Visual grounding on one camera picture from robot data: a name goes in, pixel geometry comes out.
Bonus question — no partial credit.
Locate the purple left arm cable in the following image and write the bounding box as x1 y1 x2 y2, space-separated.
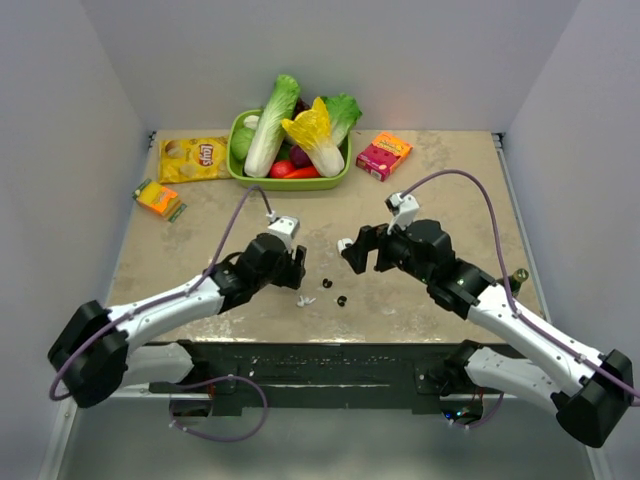
48 184 275 402

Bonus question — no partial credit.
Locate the green lettuce leaf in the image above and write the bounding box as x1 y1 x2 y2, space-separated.
321 93 362 147

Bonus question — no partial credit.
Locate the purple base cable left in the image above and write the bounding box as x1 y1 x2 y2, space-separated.
168 374 269 444

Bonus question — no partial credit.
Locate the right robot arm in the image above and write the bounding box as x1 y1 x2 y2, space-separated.
338 220 633 448

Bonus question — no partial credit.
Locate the green white napa cabbage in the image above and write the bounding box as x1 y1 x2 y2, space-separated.
244 74 300 178

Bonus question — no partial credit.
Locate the white earbud charging case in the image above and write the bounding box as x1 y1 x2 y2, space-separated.
336 238 353 253

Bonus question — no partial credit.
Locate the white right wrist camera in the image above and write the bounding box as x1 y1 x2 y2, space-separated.
385 192 420 235

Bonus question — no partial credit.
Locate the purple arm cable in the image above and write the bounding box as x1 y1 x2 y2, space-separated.
399 168 640 407
48 184 275 402

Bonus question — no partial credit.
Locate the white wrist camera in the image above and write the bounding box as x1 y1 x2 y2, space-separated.
385 192 420 235
266 212 300 251

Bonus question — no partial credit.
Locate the green glass bottle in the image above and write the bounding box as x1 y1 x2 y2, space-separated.
508 268 529 298

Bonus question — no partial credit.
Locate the round green vegetable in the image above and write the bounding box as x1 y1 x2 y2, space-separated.
230 127 255 161

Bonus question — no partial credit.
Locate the orange carrot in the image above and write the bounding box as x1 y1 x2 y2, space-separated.
284 166 320 180

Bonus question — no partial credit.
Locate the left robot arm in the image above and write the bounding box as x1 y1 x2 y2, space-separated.
47 233 307 409

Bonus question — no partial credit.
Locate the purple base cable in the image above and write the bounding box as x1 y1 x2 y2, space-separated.
449 392 506 431
168 374 269 444

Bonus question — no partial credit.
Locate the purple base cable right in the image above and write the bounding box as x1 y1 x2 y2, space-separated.
449 392 506 431

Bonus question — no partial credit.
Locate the green plastic basket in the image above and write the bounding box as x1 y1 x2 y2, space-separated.
226 136 353 192

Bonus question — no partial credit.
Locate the orange yellow sponge pack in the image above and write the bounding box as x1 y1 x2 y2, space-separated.
132 178 187 223

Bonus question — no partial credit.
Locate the purple onion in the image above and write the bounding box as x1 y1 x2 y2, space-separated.
289 145 312 169

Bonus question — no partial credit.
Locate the yellow white cabbage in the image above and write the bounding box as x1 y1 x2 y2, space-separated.
281 97 345 177

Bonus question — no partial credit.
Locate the yellow Lays chips bag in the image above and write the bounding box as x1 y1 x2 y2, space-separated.
157 137 231 184

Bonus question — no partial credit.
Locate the pink orange snack box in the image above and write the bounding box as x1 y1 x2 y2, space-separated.
356 132 413 182

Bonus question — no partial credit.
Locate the red tomato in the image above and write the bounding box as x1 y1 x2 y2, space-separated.
269 160 296 179

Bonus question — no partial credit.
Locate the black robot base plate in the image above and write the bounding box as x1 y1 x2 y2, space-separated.
149 340 501 417

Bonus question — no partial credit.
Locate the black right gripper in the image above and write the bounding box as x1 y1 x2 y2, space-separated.
342 214 434 285

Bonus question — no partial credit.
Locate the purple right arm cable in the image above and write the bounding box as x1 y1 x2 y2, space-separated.
399 168 640 407

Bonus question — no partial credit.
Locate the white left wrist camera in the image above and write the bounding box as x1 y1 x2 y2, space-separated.
266 212 300 251

